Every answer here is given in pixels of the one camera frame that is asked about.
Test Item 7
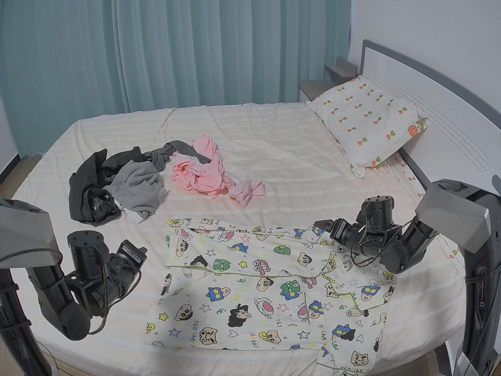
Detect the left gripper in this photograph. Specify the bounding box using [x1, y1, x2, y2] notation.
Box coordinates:
[102, 256, 142, 309]

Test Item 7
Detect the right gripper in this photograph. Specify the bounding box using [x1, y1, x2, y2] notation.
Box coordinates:
[314, 218, 365, 247]

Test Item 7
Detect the white printed pyjama top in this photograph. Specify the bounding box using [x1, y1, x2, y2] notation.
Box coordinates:
[146, 217, 397, 376]

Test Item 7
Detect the bed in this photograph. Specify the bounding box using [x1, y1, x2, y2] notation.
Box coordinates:
[0, 39, 501, 376]

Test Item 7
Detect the pile of clothes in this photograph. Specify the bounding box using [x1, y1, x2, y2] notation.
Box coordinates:
[68, 140, 212, 225]

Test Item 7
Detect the white printed pillow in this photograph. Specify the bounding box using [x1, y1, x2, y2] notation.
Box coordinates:
[310, 74, 429, 178]

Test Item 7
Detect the pink garment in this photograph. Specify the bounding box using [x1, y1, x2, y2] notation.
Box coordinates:
[171, 134, 267, 208]

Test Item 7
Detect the grey bedside table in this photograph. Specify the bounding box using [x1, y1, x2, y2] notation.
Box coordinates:
[299, 56, 359, 103]

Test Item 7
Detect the blue-green curtain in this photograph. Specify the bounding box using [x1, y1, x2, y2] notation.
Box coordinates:
[0, 0, 353, 160]

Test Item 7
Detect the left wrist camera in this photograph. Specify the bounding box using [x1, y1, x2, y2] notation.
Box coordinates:
[117, 240, 149, 272]

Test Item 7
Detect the black cable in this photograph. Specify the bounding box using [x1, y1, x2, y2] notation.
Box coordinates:
[349, 220, 388, 268]
[88, 267, 142, 334]

